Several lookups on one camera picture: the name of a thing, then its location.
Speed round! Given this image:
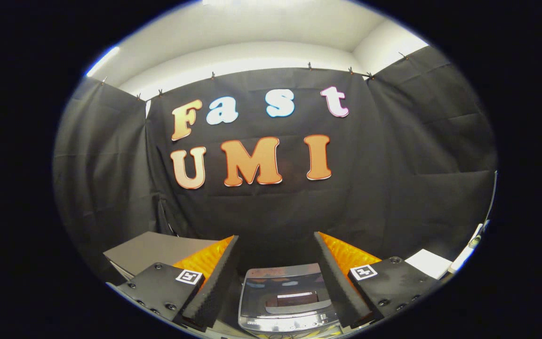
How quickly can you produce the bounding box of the transparent washing machine lid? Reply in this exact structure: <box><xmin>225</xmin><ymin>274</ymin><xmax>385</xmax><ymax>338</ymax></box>
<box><xmin>240</xmin><ymin>264</ymin><xmax>337</xmax><ymax>317</ymax></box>

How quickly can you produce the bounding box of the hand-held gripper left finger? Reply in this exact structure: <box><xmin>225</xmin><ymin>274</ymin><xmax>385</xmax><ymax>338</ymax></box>
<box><xmin>119</xmin><ymin>235</ymin><xmax>242</xmax><ymax>333</ymax></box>

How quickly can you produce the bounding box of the dark grey washing machine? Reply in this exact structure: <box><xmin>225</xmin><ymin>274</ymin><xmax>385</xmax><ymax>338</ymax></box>
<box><xmin>237</xmin><ymin>263</ymin><xmax>342</xmax><ymax>339</ymax></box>

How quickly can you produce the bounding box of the white side table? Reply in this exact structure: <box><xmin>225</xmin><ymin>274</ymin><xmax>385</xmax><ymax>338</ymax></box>
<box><xmin>405</xmin><ymin>221</ymin><xmax>490</xmax><ymax>280</ymax></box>

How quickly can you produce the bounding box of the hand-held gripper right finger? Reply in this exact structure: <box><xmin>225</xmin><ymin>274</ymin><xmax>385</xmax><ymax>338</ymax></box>
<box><xmin>313</xmin><ymin>232</ymin><xmax>442</xmax><ymax>329</ymax></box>

